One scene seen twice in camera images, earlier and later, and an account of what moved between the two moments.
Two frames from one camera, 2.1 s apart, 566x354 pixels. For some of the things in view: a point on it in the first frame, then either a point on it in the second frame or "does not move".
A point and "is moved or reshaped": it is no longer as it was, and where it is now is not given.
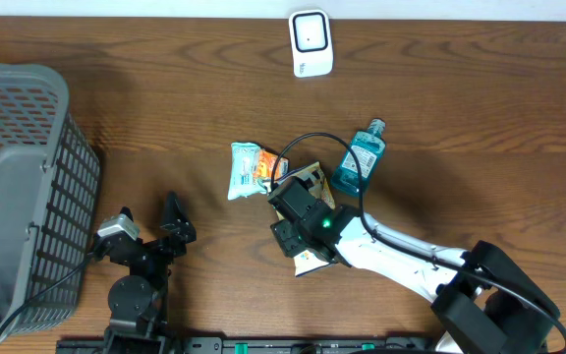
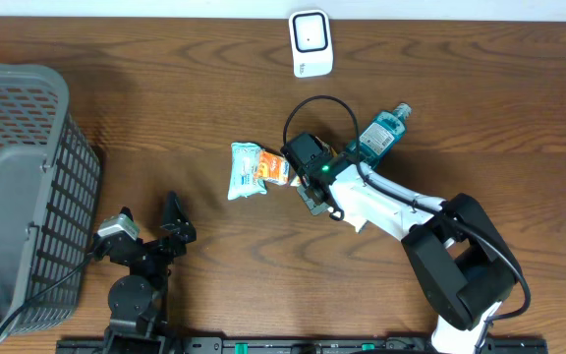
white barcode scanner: (311, 41) does not move
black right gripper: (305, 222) to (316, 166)
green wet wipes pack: (243, 183) does not move
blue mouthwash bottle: (368, 147) is moved or reshaped
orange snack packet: (265, 162) does not move
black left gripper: (178, 234) does not move
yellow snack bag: (313, 179) to (295, 179)
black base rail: (257, 344) does not move
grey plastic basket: (34, 188) does not move
